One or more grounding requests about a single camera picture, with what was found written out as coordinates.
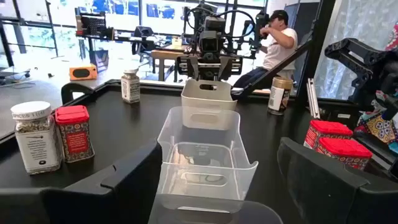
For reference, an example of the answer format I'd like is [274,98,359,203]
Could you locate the black camera rig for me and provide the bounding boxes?
[75,7,116,41]

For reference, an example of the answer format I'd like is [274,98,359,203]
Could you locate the orange speaker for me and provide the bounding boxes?
[68,64,98,82]

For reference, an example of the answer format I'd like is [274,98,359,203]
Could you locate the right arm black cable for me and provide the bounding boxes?
[186,6,257,41]

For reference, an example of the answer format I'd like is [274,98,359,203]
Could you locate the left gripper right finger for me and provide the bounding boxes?
[276,136,398,224]

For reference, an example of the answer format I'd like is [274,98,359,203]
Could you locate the white slats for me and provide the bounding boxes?
[306,77,322,120]

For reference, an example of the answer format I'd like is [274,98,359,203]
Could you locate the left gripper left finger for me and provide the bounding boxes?
[0,138,163,224]

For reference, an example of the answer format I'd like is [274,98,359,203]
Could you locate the clear plastic bin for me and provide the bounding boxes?
[157,106,259,214]

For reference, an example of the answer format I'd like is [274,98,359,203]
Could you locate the colourful patterned cloth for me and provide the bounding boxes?
[354,90,398,156]

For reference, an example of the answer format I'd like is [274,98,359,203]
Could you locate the gold-lid spice jar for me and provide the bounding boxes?
[267,77,294,116]

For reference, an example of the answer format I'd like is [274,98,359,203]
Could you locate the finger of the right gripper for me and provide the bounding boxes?
[185,55,201,81]
[217,55,236,81]

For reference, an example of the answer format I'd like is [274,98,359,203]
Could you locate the black office chair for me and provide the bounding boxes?
[132,26,156,63]

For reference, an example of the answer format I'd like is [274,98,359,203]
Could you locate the person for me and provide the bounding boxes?
[233,9,299,90]

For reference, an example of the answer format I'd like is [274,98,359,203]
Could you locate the red-lid paprika tin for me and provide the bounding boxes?
[315,136,373,171]
[55,105,96,164]
[303,119,354,150]

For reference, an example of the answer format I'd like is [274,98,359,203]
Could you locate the wooden table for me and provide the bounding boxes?
[150,43,195,82]

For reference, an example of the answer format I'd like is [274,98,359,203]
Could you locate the white-lid spice jar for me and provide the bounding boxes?
[120,68,141,104]
[11,101,62,175]

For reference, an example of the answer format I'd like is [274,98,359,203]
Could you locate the white plastic bin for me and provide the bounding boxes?
[180,79,238,130]

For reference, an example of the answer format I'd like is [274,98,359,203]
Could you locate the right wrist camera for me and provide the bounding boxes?
[198,30,222,54]

